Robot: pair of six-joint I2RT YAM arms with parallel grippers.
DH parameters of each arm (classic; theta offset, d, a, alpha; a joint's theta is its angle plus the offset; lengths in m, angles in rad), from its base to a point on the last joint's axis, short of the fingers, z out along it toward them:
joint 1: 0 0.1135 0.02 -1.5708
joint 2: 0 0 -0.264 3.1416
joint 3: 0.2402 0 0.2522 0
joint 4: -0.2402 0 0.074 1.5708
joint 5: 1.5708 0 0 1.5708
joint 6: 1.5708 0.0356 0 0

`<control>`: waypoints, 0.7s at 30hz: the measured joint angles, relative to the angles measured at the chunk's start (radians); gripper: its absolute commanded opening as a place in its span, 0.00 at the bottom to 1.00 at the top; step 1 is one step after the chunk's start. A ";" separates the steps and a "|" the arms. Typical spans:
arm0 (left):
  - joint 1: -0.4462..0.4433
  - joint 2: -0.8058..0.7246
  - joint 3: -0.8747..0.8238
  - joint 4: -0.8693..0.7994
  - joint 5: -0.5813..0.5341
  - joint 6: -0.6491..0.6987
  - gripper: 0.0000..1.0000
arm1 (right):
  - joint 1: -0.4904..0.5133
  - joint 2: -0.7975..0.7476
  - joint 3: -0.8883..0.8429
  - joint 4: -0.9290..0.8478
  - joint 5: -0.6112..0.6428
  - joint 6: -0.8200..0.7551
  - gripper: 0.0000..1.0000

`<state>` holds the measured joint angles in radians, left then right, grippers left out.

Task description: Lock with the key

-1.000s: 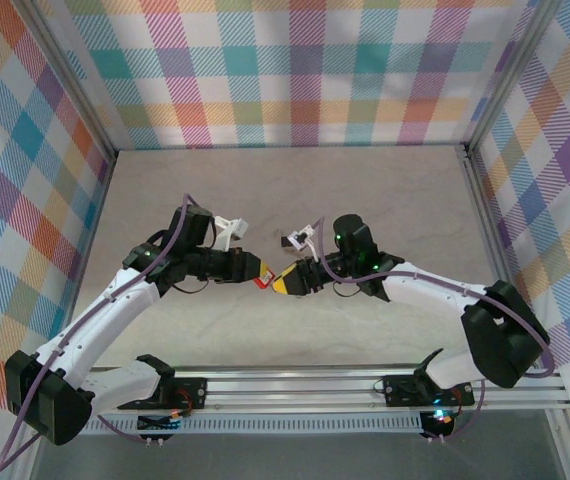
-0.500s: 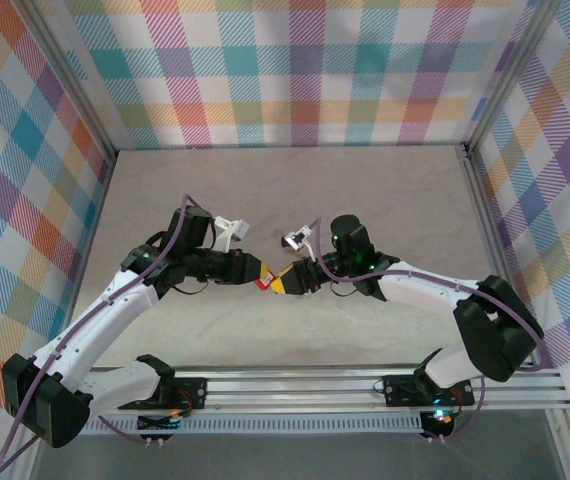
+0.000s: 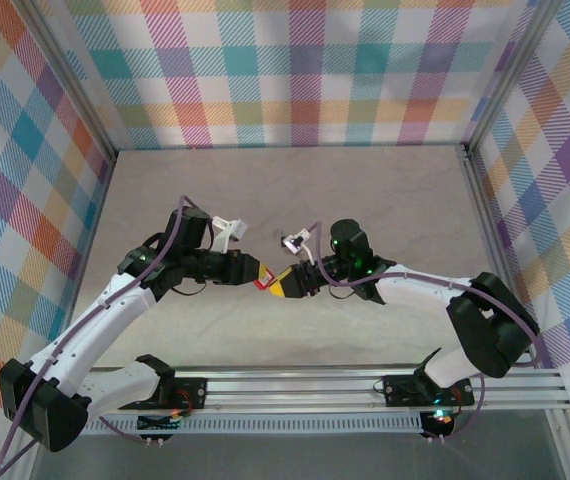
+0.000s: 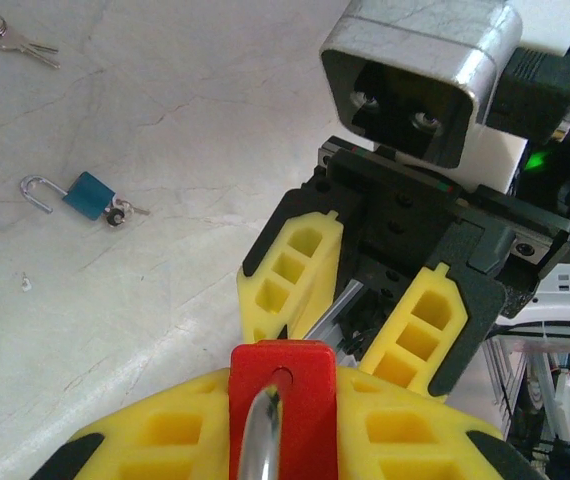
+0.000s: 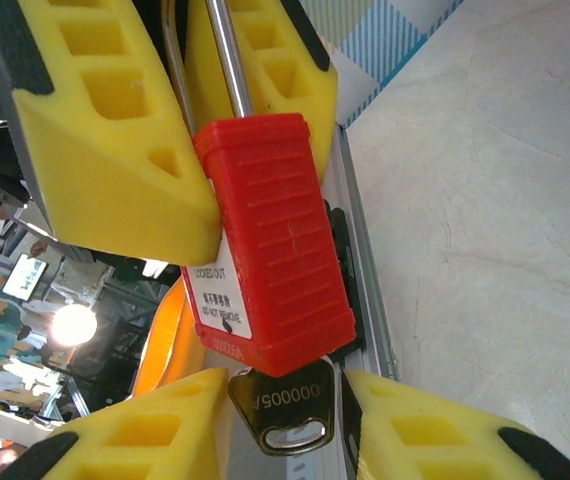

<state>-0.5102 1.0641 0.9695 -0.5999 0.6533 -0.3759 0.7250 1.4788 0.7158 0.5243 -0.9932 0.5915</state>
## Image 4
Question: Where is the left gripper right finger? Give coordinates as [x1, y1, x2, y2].
[337, 367, 549, 480]

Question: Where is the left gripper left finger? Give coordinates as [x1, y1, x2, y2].
[29, 368, 231, 480]

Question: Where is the blue padlock key bunch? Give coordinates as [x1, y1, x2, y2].
[103, 198, 152, 230]

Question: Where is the red padlock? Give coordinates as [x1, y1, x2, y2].
[228, 339, 339, 480]

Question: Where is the blue padlock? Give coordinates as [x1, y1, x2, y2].
[18, 171, 117, 225]

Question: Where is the black padlock key bunch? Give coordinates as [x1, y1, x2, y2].
[0, 13, 61, 70]

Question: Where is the aluminium mounting rail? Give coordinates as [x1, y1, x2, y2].
[308, 279, 366, 361]

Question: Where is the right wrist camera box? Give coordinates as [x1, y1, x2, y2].
[319, 0, 570, 194]

